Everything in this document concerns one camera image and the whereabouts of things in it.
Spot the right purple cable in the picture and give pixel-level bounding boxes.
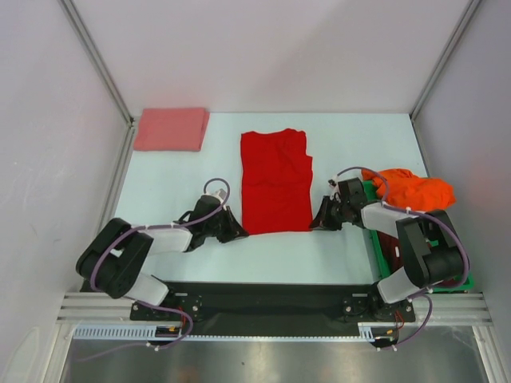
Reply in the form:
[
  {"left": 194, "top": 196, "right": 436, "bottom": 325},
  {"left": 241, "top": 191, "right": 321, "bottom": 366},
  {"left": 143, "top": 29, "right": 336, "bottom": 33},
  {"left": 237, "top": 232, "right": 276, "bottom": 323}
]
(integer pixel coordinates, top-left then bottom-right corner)
[{"left": 331, "top": 166, "right": 471, "bottom": 288}]

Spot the aluminium frame post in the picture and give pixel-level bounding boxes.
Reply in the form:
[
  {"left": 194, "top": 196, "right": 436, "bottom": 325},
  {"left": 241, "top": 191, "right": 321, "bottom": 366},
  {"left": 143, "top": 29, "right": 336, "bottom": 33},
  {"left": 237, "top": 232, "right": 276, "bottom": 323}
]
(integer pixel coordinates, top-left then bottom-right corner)
[
  {"left": 57, "top": 0, "right": 134, "bottom": 127},
  {"left": 409, "top": 0, "right": 484, "bottom": 123}
]

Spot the slotted cable duct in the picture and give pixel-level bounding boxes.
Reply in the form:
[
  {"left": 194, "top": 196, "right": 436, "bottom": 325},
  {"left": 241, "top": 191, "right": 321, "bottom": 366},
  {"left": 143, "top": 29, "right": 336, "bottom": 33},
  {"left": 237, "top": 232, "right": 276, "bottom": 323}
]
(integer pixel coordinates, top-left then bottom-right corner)
[{"left": 73, "top": 322, "right": 404, "bottom": 342}]

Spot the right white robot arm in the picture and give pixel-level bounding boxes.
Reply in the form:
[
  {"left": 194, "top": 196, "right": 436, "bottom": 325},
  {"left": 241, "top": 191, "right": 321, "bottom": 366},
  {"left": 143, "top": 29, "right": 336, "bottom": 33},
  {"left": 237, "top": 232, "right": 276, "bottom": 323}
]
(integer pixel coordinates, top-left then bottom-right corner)
[{"left": 310, "top": 178, "right": 469, "bottom": 320}]

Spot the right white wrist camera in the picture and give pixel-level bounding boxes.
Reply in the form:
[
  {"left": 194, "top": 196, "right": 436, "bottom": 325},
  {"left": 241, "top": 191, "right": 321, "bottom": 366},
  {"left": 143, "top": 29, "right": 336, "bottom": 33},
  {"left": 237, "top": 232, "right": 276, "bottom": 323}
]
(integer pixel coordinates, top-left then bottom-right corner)
[{"left": 328, "top": 176, "right": 339, "bottom": 199}]

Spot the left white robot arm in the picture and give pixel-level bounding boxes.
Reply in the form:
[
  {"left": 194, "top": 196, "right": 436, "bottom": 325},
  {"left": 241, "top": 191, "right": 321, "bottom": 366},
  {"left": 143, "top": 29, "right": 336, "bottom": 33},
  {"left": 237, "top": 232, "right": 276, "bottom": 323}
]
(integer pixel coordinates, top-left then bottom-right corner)
[{"left": 76, "top": 192, "right": 249, "bottom": 319}]

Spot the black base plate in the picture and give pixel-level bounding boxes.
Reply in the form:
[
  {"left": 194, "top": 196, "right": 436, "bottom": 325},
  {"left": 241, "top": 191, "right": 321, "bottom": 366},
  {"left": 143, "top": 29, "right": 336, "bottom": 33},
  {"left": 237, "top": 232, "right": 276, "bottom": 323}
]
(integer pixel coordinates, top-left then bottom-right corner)
[{"left": 130, "top": 282, "right": 416, "bottom": 338}]

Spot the green plastic bin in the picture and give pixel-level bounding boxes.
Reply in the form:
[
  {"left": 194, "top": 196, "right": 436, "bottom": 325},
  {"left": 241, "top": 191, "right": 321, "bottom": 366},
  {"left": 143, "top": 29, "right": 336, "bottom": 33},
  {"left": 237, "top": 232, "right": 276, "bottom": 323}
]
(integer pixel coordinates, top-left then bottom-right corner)
[{"left": 361, "top": 181, "right": 476, "bottom": 295}]

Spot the orange t-shirt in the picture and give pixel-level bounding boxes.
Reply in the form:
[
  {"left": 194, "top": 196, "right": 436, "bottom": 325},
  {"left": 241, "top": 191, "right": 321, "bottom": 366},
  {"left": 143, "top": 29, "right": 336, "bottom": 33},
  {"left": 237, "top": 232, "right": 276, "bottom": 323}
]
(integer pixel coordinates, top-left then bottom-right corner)
[{"left": 362, "top": 168, "right": 457, "bottom": 211}]

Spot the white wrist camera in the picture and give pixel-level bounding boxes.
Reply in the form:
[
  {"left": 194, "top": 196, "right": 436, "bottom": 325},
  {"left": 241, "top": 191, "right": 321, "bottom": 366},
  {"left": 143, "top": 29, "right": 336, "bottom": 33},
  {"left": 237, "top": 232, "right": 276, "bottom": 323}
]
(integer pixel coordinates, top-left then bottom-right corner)
[
  {"left": 204, "top": 188, "right": 228, "bottom": 203},
  {"left": 328, "top": 176, "right": 339, "bottom": 199}
]

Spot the left aluminium frame post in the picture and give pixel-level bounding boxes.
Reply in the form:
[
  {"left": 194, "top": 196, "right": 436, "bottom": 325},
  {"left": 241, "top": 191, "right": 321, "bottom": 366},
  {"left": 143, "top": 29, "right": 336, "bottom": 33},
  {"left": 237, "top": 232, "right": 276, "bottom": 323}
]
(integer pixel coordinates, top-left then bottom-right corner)
[{"left": 57, "top": 0, "right": 134, "bottom": 127}]

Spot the left aluminium side rail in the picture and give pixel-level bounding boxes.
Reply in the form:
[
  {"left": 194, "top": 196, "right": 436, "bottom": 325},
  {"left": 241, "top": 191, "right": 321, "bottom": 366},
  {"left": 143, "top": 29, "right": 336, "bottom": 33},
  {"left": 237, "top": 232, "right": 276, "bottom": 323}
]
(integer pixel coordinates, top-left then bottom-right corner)
[{"left": 95, "top": 117, "right": 140, "bottom": 235}]

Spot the aluminium front rail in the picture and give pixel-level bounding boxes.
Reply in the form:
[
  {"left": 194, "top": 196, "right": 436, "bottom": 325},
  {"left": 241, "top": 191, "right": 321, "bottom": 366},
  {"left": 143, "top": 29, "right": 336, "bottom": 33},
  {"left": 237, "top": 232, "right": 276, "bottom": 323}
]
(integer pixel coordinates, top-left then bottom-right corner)
[{"left": 57, "top": 292, "right": 493, "bottom": 326}]

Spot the folded pink t-shirt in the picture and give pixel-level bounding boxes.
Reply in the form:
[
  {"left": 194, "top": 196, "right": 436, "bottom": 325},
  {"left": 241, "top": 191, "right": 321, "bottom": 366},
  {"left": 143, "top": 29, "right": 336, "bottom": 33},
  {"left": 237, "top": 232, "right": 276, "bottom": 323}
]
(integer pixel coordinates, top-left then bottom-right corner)
[{"left": 133, "top": 108, "right": 210, "bottom": 152}]

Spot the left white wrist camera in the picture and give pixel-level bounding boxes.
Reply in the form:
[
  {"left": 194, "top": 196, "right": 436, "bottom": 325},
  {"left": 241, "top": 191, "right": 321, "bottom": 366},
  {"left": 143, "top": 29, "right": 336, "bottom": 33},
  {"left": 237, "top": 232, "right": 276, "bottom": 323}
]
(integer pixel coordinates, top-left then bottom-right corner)
[{"left": 204, "top": 188, "right": 228, "bottom": 203}]

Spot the right aluminium frame post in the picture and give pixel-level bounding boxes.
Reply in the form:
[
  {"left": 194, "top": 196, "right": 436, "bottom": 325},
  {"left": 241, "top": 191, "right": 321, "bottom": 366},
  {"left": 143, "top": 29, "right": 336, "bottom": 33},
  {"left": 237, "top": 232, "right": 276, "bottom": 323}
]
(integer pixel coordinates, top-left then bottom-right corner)
[{"left": 409, "top": 0, "right": 484, "bottom": 123}]

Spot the purple cable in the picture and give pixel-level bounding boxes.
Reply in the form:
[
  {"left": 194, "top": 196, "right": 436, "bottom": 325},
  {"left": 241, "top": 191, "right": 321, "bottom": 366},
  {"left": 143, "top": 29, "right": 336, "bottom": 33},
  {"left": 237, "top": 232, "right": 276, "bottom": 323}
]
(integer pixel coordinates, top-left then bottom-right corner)
[
  {"left": 89, "top": 177, "right": 232, "bottom": 294},
  {"left": 331, "top": 166, "right": 471, "bottom": 288}
]

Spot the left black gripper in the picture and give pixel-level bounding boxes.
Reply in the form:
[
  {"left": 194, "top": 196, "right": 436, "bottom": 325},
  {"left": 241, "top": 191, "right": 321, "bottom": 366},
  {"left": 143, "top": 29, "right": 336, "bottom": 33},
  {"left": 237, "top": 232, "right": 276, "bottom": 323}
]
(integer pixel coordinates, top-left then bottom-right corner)
[{"left": 204, "top": 206, "right": 248, "bottom": 243}]

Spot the dark red t-shirt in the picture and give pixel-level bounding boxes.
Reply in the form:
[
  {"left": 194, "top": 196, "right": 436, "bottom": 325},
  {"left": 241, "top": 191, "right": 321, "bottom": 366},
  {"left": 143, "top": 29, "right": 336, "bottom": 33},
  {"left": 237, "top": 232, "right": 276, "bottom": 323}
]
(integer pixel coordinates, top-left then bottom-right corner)
[{"left": 377, "top": 235, "right": 466, "bottom": 288}]

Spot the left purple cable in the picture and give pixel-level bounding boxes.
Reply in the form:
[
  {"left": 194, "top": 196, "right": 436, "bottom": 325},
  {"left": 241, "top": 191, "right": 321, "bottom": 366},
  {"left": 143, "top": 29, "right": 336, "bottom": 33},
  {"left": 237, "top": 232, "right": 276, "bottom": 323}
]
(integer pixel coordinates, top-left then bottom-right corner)
[{"left": 89, "top": 177, "right": 232, "bottom": 294}]

